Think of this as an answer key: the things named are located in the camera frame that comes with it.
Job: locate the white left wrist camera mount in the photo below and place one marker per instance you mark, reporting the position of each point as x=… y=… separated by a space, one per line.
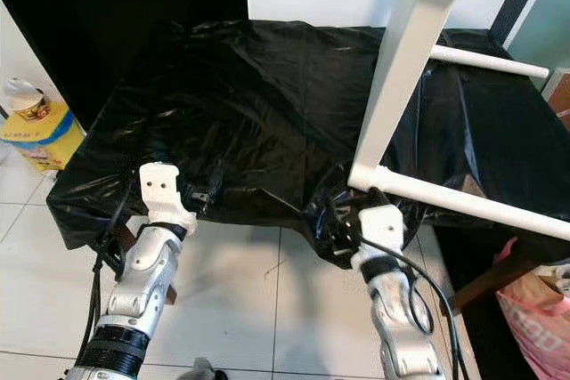
x=165 y=193

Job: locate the white plastic children table top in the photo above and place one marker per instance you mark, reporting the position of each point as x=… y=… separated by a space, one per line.
x=410 y=60

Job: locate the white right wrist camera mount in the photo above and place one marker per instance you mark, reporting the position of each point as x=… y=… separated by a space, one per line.
x=383 y=227

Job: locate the dark grey door frame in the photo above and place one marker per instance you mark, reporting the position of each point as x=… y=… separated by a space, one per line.
x=512 y=13

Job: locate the pink patterned bag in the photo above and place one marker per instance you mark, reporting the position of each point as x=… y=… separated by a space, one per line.
x=539 y=318

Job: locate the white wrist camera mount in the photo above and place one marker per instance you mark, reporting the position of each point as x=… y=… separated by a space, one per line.
x=165 y=193
x=383 y=227

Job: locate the black shiny table cloth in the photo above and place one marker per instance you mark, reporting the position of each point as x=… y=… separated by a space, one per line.
x=249 y=113

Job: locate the yellow cardboard box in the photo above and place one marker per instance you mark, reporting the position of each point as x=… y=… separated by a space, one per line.
x=49 y=138

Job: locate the white plastic table leg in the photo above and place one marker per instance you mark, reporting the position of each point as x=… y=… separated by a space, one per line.
x=472 y=202
x=490 y=61

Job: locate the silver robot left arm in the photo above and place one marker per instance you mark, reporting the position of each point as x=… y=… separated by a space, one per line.
x=142 y=291

